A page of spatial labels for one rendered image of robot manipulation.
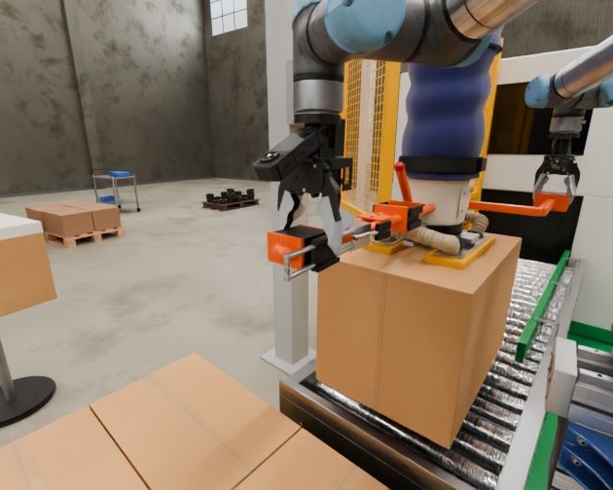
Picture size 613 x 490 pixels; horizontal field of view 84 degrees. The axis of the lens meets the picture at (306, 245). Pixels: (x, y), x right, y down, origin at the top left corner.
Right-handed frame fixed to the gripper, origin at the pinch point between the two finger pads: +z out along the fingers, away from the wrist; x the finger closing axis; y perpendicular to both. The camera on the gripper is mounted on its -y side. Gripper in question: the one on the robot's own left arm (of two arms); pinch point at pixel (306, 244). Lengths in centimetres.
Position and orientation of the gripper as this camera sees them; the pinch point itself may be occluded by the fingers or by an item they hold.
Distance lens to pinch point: 56.0
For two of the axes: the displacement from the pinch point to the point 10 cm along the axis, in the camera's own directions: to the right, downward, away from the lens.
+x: -7.8, -1.9, 6.0
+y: 6.3, -2.2, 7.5
